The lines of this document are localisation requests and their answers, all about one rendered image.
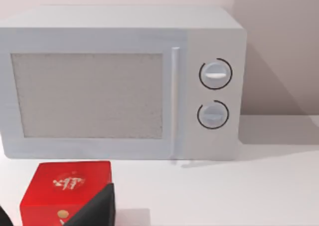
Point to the pale microwave oven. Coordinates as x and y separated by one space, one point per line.
211 44

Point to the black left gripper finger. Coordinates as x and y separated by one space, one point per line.
99 211

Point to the black rounded part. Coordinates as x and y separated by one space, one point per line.
3 218

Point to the pale microwave door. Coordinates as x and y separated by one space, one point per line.
87 41

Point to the red box with white print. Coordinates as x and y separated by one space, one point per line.
49 183

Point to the large pale microwave knob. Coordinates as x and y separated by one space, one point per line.
215 73

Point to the small pale microwave knob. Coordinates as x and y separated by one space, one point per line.
213 114

